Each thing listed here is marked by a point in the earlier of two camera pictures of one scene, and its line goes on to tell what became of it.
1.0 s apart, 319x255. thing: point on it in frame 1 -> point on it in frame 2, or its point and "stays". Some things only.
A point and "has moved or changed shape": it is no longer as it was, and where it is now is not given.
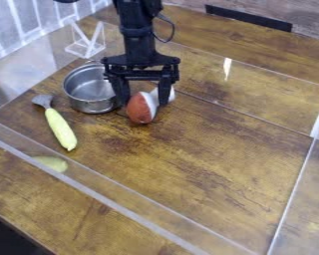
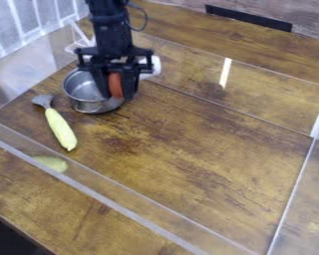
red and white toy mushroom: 143,105 has moved or changed shape
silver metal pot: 90,89 stays
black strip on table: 249,17 stays
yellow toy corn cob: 65,135 stays
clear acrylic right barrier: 304,231 stays
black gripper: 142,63 -> 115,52
